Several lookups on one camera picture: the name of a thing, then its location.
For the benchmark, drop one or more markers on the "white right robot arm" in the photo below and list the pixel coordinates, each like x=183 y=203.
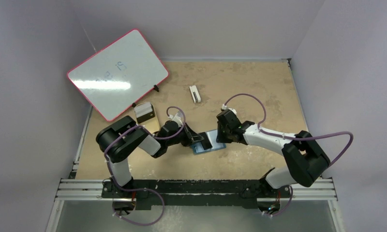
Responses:
x=305 y=159

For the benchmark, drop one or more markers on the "black mounting base plate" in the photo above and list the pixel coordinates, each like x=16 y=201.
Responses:
x=144 y=194

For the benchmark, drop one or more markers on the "gold oval tin tray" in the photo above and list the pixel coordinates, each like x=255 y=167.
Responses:
x=150 y=122

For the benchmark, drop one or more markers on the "pink framed whiteboard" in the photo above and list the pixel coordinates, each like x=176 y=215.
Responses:
x=119 y=75

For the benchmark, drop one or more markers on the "black credit card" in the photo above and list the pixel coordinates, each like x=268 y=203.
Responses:
x=205 y=143

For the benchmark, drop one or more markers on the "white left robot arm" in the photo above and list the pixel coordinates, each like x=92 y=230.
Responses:
x=119 y=140

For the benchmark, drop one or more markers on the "white whiteboard eraser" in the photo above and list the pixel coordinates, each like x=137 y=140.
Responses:
x=195 y=94

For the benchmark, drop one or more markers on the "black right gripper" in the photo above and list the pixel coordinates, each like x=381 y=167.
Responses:
x=221 y=134

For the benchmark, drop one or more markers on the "aluminium frame rail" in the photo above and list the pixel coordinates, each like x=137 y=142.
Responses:
x=89 y=190

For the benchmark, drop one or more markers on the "blue card holder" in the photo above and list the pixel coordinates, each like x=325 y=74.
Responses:
x=197 y=148

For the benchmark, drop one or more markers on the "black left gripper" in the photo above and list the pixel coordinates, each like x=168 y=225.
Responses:
x=191 y=137

